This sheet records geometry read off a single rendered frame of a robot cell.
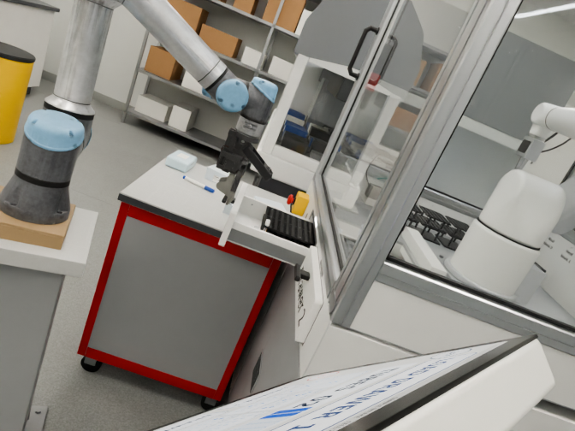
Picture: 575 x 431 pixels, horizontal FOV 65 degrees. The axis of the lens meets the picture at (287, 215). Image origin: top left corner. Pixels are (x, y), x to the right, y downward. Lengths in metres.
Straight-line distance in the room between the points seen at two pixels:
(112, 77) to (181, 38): 4.87
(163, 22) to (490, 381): 0.93
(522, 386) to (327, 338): 0.50
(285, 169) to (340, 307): 1.36
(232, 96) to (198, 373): 1.09
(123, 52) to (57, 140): 4.80
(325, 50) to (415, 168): 1.36
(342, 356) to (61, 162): 0.74
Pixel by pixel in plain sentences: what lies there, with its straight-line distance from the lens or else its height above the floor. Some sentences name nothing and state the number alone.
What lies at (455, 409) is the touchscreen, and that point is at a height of 1.19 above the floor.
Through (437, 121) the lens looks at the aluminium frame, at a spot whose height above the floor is 1.34.
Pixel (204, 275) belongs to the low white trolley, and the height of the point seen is 0.58.
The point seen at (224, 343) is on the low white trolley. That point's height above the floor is 0.34.
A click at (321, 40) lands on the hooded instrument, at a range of 2.06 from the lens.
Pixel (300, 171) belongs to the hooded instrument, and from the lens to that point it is 2.12.
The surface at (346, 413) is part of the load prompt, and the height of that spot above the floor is 1.17.
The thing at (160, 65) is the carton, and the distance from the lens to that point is 5.26.
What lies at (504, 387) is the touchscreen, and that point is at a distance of 0.39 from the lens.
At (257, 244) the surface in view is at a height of 0.86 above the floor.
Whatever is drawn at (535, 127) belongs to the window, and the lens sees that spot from 0.83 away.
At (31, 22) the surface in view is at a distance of 5.05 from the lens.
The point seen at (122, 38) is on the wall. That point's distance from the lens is 5.87.
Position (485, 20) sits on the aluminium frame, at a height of 1.49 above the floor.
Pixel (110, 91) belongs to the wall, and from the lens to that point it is 5.96.
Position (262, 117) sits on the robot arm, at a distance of 1.25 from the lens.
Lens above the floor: 1.34
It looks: 18 degrees down
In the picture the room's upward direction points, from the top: 23 degrees clockwise
